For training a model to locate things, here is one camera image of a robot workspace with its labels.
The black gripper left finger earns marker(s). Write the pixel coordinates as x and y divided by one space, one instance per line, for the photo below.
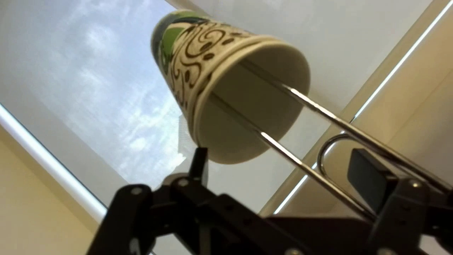
156 216

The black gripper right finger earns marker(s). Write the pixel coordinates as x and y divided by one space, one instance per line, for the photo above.
401 212

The printed paper cup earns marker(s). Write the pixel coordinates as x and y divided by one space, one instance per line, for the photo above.
212 61

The window with white blinds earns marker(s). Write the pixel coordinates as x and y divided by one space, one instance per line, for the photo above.
71 56

